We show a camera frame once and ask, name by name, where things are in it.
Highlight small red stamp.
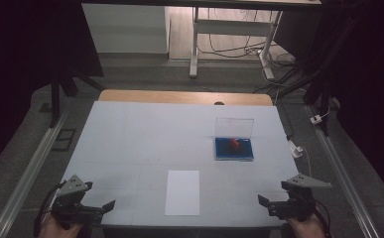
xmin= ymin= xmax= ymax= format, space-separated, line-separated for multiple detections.
xmin=229 ymin=137 xmax=242 ymax=152

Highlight person's left hand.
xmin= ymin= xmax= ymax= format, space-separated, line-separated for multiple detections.
xmin=38 ymin=212 xmax=84 ymax=238

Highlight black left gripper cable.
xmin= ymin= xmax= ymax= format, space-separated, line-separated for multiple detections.
xmin=33 ymin=180 xmax=66 ymax=238

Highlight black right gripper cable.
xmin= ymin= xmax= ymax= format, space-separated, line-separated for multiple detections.
xmin=312 ymin=197 xmax=333 ymax=238

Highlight white table cover sheet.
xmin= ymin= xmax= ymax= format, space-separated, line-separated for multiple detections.
xmin=49 ymin=100 xmax=301 ymax=228

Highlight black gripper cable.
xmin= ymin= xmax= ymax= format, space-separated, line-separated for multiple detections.
xmin=33 ymin=180 xmax=66 ymax=238
xmin=312 ymin=197 xmax=333 ymax=238

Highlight blue ink pad box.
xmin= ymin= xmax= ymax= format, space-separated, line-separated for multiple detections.
xmin=213 ymin=117 xmax=255 ymax=163

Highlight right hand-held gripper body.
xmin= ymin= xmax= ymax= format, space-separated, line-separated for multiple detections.
xmin=267 ymin=173 xmax=332 ymax=223

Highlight white paper sheet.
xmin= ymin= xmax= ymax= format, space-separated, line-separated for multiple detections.
xmin=164 ymin=170 xmax=201 ymax=217

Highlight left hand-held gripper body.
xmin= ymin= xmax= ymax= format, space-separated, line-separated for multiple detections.
xmin=51 ymin=174 xmax=104 ymax=229

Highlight person's right hand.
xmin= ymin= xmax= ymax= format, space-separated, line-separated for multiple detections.
xmin=284 ymin=211 xmax=326 ymax=238

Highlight black stand legs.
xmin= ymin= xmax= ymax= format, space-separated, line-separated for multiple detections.
xmin=48 ymin=63 xmax=105 ymax=129
xmin=253 ymin=58 xmax=341 ymax=137

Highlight black floor plate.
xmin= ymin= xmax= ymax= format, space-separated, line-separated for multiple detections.
xmin=51 ymin=128 xmax=77 ymax=153

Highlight white cabinet panel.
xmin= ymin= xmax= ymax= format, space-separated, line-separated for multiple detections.
xmin=81 ymin=3 xmax=172 ymax=55

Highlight black curtain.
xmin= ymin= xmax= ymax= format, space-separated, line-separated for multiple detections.
xmin=307 ymin=0 xmax=384 ymax=206
xmin=0 ymin=0 xmax=105 ymax=181

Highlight aluminium floor rail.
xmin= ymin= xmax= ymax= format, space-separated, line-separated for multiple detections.
xmin=0 ymin=111 xmax=68 ymax=238
xmin=307 ymin=105 xmax=381 ymax=238

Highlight tangle of floor cables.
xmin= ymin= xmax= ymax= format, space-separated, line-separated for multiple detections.
xmin=197 ymin=9 xmax=297 ymax=68

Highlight thin white cable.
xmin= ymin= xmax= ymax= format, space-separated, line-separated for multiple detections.
xmin=300 ymin=145 xmax=314 ymax=178

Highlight white desk frame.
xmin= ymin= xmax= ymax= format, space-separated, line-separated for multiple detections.
xmin=189 ymin=6 xmax=284 ymax=81

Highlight wooden table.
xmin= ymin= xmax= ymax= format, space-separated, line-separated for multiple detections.
xmin=98 ymin=88 xmax=274 ymax=107

